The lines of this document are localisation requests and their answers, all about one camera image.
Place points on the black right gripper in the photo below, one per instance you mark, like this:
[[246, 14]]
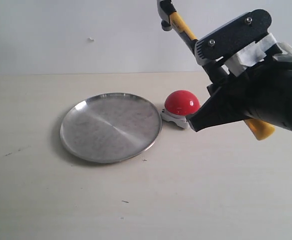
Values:
[[262, 92]]

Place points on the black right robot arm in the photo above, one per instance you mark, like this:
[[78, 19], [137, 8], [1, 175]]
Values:
[[262, 92]]

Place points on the red dome push button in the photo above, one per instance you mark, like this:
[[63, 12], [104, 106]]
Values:
[[178, 105]]

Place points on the round stainless steel plate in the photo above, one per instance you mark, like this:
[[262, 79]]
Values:
[[110, 127]]

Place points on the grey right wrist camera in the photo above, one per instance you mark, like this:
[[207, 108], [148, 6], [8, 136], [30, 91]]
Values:
[[243, 41]]

